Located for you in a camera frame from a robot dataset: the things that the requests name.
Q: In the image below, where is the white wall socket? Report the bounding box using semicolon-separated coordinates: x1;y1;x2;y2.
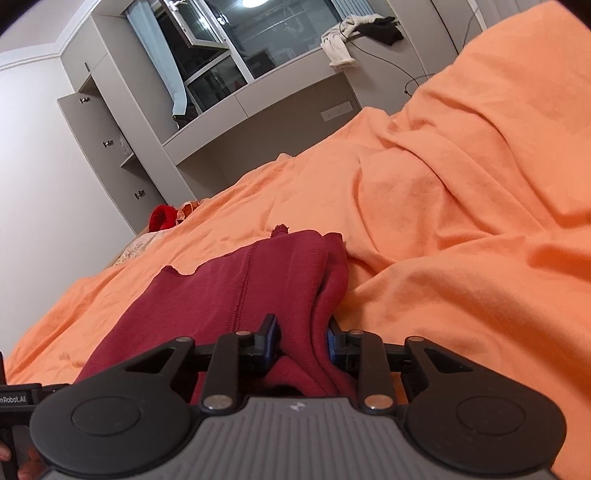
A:
320;102;355;122

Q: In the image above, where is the white cloth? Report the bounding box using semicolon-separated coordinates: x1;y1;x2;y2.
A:
320;14;385;71

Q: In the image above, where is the window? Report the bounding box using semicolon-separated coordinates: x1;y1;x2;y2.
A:
127;0;372;117

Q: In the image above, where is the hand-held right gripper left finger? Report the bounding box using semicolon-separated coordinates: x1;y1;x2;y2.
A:
124;314;282;412

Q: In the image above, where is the orange frilled cloth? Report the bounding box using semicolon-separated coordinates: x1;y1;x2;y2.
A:
177;200;205;223

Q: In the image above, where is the orange blanket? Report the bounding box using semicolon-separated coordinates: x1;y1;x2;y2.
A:
4;0;591;480

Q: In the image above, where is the light blue curtain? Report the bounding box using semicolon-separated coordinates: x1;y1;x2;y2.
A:
126;0;188;117

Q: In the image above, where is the black cable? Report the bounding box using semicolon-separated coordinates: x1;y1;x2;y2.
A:
338;22;435;96

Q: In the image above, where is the grey window ledge cabinet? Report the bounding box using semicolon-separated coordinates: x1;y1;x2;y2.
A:
163;45;362;169

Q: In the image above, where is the pale patterned pillow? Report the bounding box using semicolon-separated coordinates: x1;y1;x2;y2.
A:
112;228;172;269

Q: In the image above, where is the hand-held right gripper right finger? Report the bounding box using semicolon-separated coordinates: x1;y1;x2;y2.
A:
325;318;474;412

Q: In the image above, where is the bright red cloth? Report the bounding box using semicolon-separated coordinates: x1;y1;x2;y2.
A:
148;204;184;232

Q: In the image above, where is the dark cloth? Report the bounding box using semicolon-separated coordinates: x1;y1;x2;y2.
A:
172;103;200;131

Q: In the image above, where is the grey built-in wardrobe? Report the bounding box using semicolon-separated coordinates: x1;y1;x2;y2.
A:
57;46;195;236

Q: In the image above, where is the black cloth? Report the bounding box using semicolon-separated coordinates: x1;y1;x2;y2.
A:
355;16;405;47

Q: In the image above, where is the dark red garment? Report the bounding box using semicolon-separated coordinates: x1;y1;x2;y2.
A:
76;225;408;400

